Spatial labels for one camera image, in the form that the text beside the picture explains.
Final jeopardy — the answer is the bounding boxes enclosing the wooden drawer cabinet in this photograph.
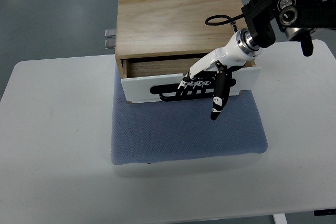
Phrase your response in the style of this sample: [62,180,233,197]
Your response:
[115,0,247,101]

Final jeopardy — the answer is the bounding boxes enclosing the black table control panel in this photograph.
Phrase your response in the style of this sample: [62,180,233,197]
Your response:
[313,208,336,216]

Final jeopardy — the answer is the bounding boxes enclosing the white table leg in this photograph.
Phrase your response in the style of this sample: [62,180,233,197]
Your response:
[272,214,288,224]

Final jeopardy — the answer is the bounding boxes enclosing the metal table clamp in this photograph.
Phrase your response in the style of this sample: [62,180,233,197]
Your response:
[105,39,116,49]
[104,28,117,38]

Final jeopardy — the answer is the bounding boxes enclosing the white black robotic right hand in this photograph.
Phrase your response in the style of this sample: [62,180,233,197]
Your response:
[176,28,262,121]

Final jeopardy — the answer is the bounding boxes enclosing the upper metal table clamp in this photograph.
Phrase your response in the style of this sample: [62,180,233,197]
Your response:
[104,28,117,38]

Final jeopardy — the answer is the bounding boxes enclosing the lower metal table clamp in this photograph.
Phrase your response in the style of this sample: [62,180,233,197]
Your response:
[105,39,116,49]

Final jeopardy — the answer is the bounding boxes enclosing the white drawer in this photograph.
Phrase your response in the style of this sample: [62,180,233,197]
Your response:
[119,57,261,104]

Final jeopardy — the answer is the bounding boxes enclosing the blue mesh mat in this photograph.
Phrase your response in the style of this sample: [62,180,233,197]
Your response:
[111,73,268,165]

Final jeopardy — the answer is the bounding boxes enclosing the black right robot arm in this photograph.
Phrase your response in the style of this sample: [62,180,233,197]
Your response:
[205,0,335,57]

